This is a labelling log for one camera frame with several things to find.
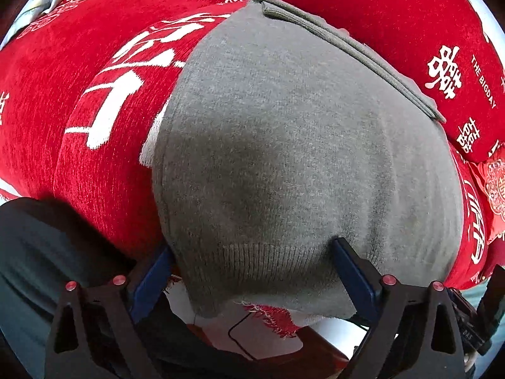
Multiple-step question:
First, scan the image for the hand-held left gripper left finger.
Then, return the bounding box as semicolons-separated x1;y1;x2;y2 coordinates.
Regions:
44;245;176;379

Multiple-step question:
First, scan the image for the red printed sofa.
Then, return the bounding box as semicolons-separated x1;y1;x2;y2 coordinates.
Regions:
0;0;505;340

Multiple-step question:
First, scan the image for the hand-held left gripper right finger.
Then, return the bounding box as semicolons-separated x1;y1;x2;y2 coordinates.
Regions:
330;237;466;379

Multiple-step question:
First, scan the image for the grey knit sweater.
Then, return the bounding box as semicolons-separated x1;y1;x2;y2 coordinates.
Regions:
152;0;464;320

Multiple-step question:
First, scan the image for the red embroidered cushion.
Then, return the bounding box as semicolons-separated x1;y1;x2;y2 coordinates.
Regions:
471;140;505;241

